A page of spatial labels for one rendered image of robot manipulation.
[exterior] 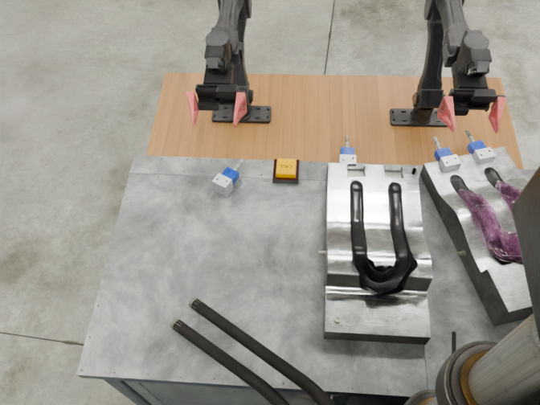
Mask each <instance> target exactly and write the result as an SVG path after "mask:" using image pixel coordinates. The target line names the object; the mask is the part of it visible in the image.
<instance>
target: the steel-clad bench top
mask: <svg viewBox="0 0 540 405"><path fill-rule="evenodd" d="M239 161H240V159H231V158H208V157H164V156H141V155H134V157H133V163H132V165H131V169H130V172H129V178H128V181H127V184H126V188H125V192H124V196H123V199H122V203H121V208H120V211H119V215H118V218H117V223H116V226H115V230H114V233H113V236H112V242H111V245H110V249H109V251H108V257H107V260H106V264H105V266H104V272H103V276H102V278H101V282H100V287H99V291H98V293H97V297H96V303H95V305H94V309H93V312H92V318H91V321H90V324H89V327H88V333H87V336H86V339H85V343H84V348H83V351H82V354H81V358H80V363H79V366H78V370H77V373H76V375H85V376H97V377H110V378H133V379H146V380H158V381H171V382H183V383H207V384H219V385H232V386H244V387H250V386H249V385H248V384H246V383H245V382H244V381H243V380H242V379H240V378H239V377H237V376H236V375H234V374H233V373H231V372H230V371H229V370H228V369H227V368H225V367H224V366H222V365H221V364H219V363H218V362H216V361H215V360H214V359H213V358H212V357H210V356H209V355H208V354H206V353H204V352H203V351H202V350H200V349H199V348H198V347H197V346H195V345H194V344H193V343H191V342H189V341H188V340H187V339H185V338H184V337H183V336H182V335H181V334H179V333H178V332H176V331H175V330H173V329H172V328H171V327H170V323H171V322H172V320H173V319H175V318H178V319H179V320H181V321H183V322H184V323H185V324H187V325H188V326H189V327H191V328H192V329H194V330H195V331H196V332H198V333H200V334H201V335H202V336H204V337H205V338H206V339H207V340H209V341H210V342H212V343H213V344H215V345H216V346H218V347H219V348H220V349H221V350H223V351H224V352H226V353H227V354H229V355H230V356H232V357H233V358H234V359H235V360H237V361H238V362H240V363H241V364H243V365H244V366H246V367H247V368H248V369H249V370H251V371H252V372H254V373H255V374H257V375H258V376H260V377H261V378H262V379H263V380H264V381H265V382H267V383H268V384H269V385H270V386H272V387H273V388H280V389H293V390H302V389H301V388H299V386H298V385H296V384H295V383H293V382H292V381H290V380H289V379H288V378H286V377H285V376H283V375H282V374H281V373H280V372H278V371H277V370H275V369H274V368H273V367H271V366H269V365H268V364H267V363H266V362H265V361H263V360H262V359H261V358H259V357H257V356H256V355H255V354H253V353H252V352H251V351H250V350H248V349H247V348H245V347H244V346H242V345H241V344H240V343H238V342H237V341H236V340H235V339H233V338H232V337H230V336H229V335H228V334H226V333H224V332H223V331H222V330H221V329H220V328H218V327H217V326H216V325H214V324H212V323H211V322H210V321H208V320H207V319H206V318H205V317H203V316H202V315H200V314H199V313H197V312H196V311H195V310H193V309H192V308H191V307H190V306H189V302H190V300H191V299H192V298H193V297H196V298H198V299H199V300H200V301H201V302H203V303H204V304H206V305H208V306H209V307H210V308H212V309H213V310H214V311H215V312H217V313H219V314H220V315H221V316H223V317H225V318H226V319H227V320H229V321H230V322H231V323H232V324H234V325H236V326H237V327H239V328H240V329H241V330H242V331H244V332H245V333H247V334H248V335H250V336H251V337H252V338H254V339H256V340H257V341H258V342H259V343H261V344H262V345H263V346H265V347H267V348H268V349H270V350H271V351H272V352H273V353H275V354H276V355H278V356H279V357H281V358H282V359H284V360H285V361H286V362H287V363H289V364H290V365H292V366H293V367H295V368H296V369H298V370H299V371H300V372H301V373H303V374H305V375H306V376H307V377H308V378H310V379H311V380H313V381H314V382H315V383H316V384H317V385H318V386H319V387H320V388H321V389H322V390H323V391H329V392H341V393H354V394H366V395H390V396H403V397H412V396H413V395H414V394H415V393H417V392H420V391H423V390H430V389H436V378H437V375H438V372H439V369H440V368H441V367H442V365H443V364H444V362H445V361H446V360H447V359H448V358H449V357H450V356H451V355H452V331H453V332H456V349H457V350H458V349H459V348H460V347H462V345H465V344H468V343H470V342H475V341H491V342H500V341H501V340H502V339H503V338H505V337H506V336H507V335H508V334H509V333H511V332H512V331H513V330H514V329H515V328H517V327H518V326H519V325H520V324H521V323H522V322H523V321H524V320H525V319H523V320H520V321H514V322H510V323H507V324H504V325H498V326H493V324H492V322H491V321H490V319H489V316H488V314H487V313H486V311H485V307H484V306H483V304H482V302H481V299H480V298H479V296H478V294H477V291H476V289H475V287H474V285H473V283H472V281H471V279H470V277H469V275H468V273H467V271H466V269H465V267H464V264H463V262H462V260H461V258H460V257H459V256H458V255H457V250H456V248H455V246H454V243H453V242H452V239H451V237H450V235H449V234H448V231H447V229H446V227H445V226H444V222H443V220H442V218H441V217H440V214H439V212H438V210H437V209H436V206H435V204H434V202H433V201H432V197H431V195H430V194H429V192H428V189H427V187H426V186H425V184H424V182H423V179H422V177H421V175H420V173H421V170H422V168H423V166H417V170H418V179H419V196H420V206H421V216H422V225H423V233H424V236H425V239H426V242H427V246H428V249H429V252H430V255H431V260H432V275H433V278H432V282H431V283H430V286H429V288H428V290H427V305H428V313H429V321H430V330H431V338H430V340H429V341H428V342H427V344H426V345H418V344H404V343H390V342H364V341H350V340H336V339H324V304H325V255H322V254H318V250H323V249H325V196H326V175H327V167H328V163H339V162H300V166H299V182H298V184H288V183H273V182H272V177H273V167H274V160H254V159H244V162H243V163H242V165H241V166H240V167H239V168H238V169H237V172H239V178H238V179H237V181H236V182H235V184H234V185H233V187H234V190H233V191H232V192H231V193H230V195H229V196H228V197H225V196H223V195H221V194H219V193H217V192H215V191H214V187H213V184H212V180H213V179H214V178H215V176H216V175H217V174H218V173H220V174H222V172H223V171H224V170H225V169H226V168H227V167H229V168H231V169H234V168H235V166H236V165H237V163H238V162H239ZM364 164H366V163H357V165H356V167H364ZM367 165H385V168H399V169H400V168H401V166H411V165H389V164H367Z"/></svg>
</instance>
